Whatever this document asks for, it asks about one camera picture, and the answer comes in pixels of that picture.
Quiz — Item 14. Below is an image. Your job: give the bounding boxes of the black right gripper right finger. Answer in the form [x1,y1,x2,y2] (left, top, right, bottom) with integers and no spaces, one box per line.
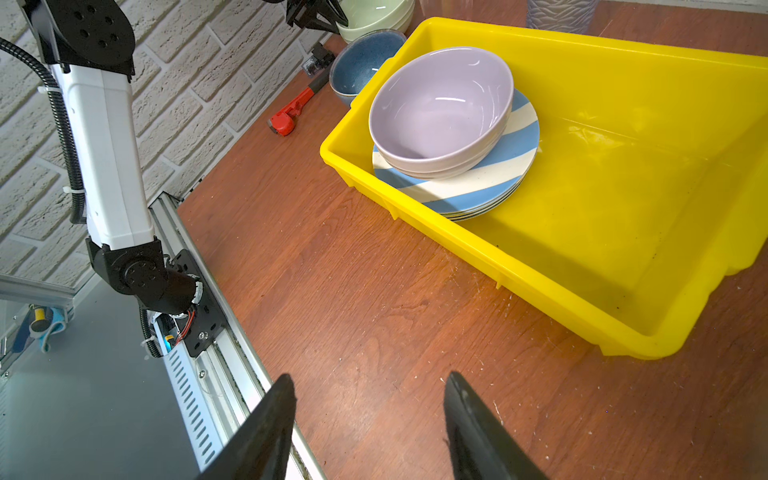
[443,371,546,479]

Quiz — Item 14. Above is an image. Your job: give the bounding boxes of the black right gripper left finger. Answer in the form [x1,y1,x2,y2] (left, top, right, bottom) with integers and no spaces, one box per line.
[197,374,297,480]

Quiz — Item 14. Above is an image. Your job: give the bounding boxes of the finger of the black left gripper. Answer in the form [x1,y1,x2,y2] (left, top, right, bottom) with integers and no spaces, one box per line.
[286,0,348,34]

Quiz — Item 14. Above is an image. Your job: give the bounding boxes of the light green ceramic bowl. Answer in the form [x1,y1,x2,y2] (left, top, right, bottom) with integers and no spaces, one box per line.
[337,0,416,43]

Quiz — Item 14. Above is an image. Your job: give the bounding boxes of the dark blue ceramic bowl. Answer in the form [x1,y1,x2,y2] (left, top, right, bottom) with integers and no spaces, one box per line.
[329,29,406,108]

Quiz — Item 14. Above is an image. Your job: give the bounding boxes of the lavender ceramic bowl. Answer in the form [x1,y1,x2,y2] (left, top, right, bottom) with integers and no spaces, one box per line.
[368,47,515,180]

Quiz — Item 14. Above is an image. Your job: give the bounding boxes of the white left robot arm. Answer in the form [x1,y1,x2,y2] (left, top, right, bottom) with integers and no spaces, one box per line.
[1,1,321,304]

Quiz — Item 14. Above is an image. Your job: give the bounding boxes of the yellow plastic bin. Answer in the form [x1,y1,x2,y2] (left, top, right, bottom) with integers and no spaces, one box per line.
[320,18,767,359]

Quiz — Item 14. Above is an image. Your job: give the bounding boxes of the red and black pipe wrench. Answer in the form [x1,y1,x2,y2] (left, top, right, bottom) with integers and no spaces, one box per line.
[268,68,330,137]

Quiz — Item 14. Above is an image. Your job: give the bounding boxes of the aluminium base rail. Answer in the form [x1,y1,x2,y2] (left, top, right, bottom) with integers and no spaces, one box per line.
[146,191,328,480]

